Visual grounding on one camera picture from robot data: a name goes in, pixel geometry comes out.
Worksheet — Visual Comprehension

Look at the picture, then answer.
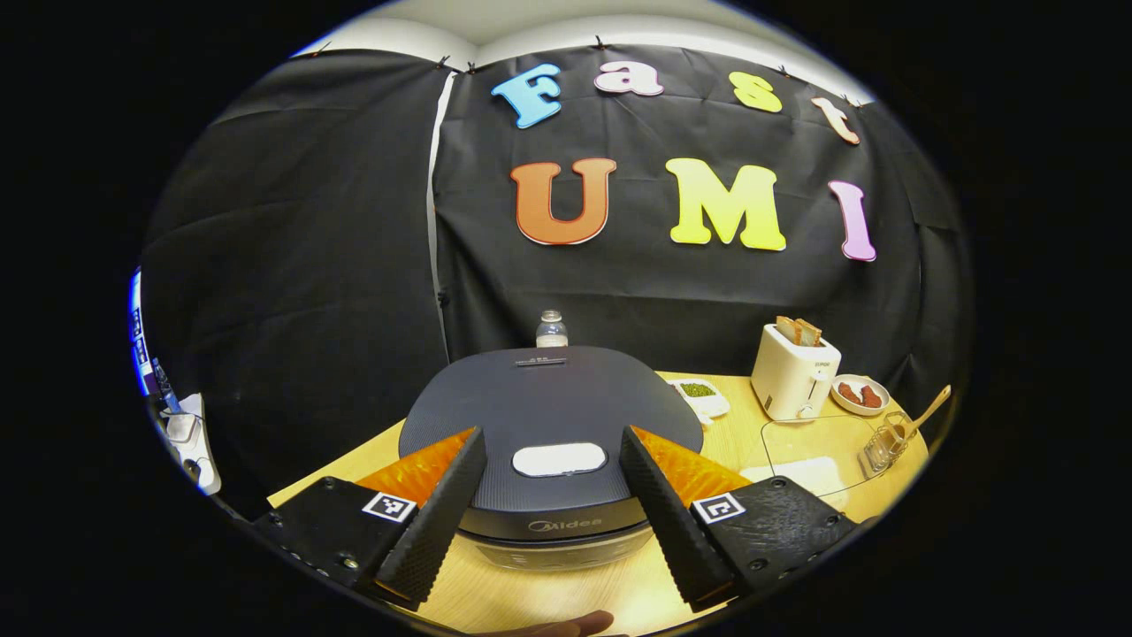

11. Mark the dark grey rice cooker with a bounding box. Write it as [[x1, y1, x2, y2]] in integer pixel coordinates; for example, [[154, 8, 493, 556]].
[[398, 345, 707, 572]]

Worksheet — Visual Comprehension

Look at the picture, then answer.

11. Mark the white desk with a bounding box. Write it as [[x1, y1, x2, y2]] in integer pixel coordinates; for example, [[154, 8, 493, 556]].
[[157, 393, 223, 497]]

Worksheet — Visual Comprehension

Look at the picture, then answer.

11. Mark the white toaster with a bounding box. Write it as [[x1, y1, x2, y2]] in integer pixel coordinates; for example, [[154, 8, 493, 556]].
[[750, 317, 844, 423]]

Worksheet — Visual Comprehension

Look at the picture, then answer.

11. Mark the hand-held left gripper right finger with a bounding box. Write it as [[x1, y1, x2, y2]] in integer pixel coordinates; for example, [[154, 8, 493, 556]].
[[618, 426, 858, 612]]

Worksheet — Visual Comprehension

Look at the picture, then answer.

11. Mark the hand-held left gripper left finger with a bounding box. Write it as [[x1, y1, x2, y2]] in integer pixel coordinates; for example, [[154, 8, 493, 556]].
[[250, 427, 489, 610]]

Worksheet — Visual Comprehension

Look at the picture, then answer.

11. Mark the computer monitor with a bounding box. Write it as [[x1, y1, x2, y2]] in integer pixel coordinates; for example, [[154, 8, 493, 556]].
[[128, 268, 157, 400]]

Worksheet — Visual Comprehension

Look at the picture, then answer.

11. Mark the black backdrop cloth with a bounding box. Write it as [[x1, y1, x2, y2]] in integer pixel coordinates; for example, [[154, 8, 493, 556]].
[[140, 44, 974, 518]]

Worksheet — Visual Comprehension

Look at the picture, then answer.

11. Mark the white divided bean dish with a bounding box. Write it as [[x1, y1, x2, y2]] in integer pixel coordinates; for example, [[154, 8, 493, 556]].
[[668, 379, 732, 426]]

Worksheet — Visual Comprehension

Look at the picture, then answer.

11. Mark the wooden spoon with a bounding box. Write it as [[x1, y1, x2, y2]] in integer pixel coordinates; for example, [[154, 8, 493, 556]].
[[884, 385, 953, 443]]

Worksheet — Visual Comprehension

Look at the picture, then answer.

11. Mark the white round plate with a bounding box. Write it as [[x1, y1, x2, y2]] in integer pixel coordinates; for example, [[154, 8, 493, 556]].
[[830, 374, 891, 418]]

